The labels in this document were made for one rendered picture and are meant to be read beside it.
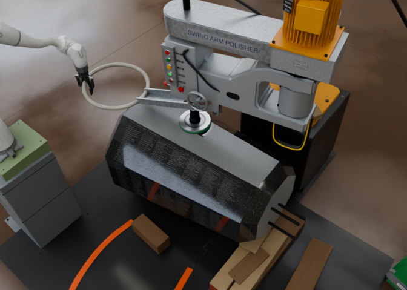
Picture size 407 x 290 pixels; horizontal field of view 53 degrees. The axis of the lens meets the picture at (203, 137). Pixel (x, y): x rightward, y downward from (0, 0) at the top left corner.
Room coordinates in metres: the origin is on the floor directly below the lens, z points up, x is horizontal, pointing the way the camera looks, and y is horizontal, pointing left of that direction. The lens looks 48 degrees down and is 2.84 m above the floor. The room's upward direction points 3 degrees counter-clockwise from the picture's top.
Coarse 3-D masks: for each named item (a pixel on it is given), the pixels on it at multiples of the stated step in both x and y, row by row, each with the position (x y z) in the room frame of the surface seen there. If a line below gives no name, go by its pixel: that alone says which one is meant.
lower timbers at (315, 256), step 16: (288, 224) 1.55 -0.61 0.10; (304, 224) 1.56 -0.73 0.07; (288, 240) 1.42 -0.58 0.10; (320, 240) 1.41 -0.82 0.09; (304, 256) 1.29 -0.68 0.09; (320, 256) 1.29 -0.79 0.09; (304, 272) 1.17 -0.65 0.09; (320, 272) 1.17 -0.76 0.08; (256, 288) 1.10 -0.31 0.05; (288, 288) 1.07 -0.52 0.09; (304, 288) 1.07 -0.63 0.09
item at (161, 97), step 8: (144, 88) 2.23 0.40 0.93; (152, 88) 2.20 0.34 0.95; (152, 96) 2.16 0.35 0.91; (160, 96) 2.14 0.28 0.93; (168, 96) 2.11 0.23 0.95; (152, 104) 2.06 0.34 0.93; (160, 104) 2.03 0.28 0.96; (168, 104) 1.99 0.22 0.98; (176, 104) 1.96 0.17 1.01; (184, 104) 1.93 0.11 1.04; (200, 104) 1.87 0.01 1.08; (216, 112) 1.78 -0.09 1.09
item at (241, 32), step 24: (192, 0) 2.05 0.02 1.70; (168, 24) 1.91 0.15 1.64; (192, 24) 1.82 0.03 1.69; (216, 24) 1.80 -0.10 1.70; (240, 24) 1.79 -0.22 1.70; (264, 24) 1.78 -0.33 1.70; (216, 48) 1.76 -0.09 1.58; (240, 48) 1.69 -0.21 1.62; (264, 48) 1.63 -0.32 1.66; (336, 48) 1.54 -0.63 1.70; (288, 72) 1.54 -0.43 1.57; (312, 72) 1.49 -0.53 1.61
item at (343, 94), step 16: (336, 112) 2.11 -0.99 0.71; (240, 128) 2.22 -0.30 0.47; (256, 128) 2.13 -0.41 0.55; (288, 128) 1.95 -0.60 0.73; (320, 128) 1.93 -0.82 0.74; (336, 128) 2.21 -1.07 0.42; (272, 144) 2.03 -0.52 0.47; (320, 144) 1.99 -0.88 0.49; (304, 160) 1.85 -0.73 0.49; (320, 160) 2.08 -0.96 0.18; (304, 176) 1.85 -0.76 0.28; (304, 192) 1.88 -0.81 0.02
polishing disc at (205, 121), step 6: (186, 114) 2.02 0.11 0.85; (204, 114) 2.01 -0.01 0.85; (180, 120) 1.96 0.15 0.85; (186, 120) 1.96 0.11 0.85; (204, 120) 1.95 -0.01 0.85; (210, 120) 1.95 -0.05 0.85; (186, 126) 1.91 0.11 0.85; (192, 126) 1.90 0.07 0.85; (198, 126) 1.90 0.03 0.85; (204, 126) 1.90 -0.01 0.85
